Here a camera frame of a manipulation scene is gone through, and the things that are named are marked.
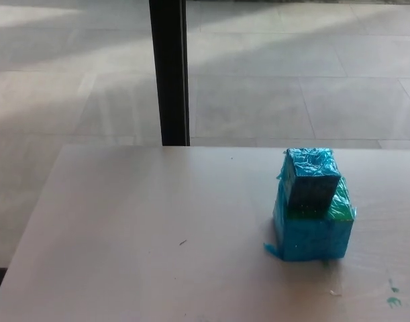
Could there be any black vertical window frame post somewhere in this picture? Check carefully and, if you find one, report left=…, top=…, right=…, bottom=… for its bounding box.
left=148, top=0, right=191, bottom=147

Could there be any big blue green wrapped cube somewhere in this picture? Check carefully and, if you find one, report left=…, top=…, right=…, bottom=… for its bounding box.
left=263, top=175, right=357, bottom=262

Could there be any small blue cube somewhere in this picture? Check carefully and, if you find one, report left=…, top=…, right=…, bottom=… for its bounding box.
left=280, top=146, right=342, bottom=216

